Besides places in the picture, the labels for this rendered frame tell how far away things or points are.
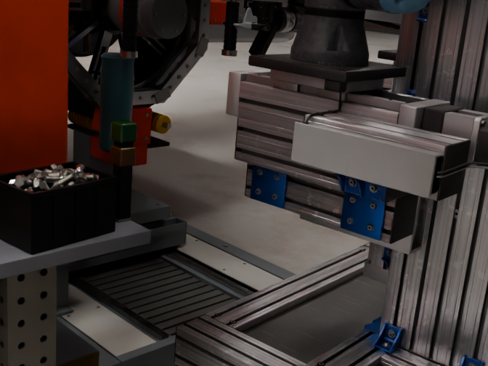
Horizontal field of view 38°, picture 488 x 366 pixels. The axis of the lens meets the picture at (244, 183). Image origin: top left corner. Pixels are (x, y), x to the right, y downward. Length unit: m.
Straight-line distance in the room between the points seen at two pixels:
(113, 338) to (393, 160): 0.95
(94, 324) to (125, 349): 0.15
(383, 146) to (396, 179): 0.06
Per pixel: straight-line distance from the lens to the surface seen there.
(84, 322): 1.90
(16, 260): 1.31
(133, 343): 1.80
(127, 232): 1.44
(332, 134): 1.18
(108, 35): 2.13
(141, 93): 2.10
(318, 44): 1.33
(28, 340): 1.44
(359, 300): 1.82
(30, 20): 1.47
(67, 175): 1.39
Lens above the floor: 0.96
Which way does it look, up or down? 16 degrees down
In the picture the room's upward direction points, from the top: 5 degrees clockwise
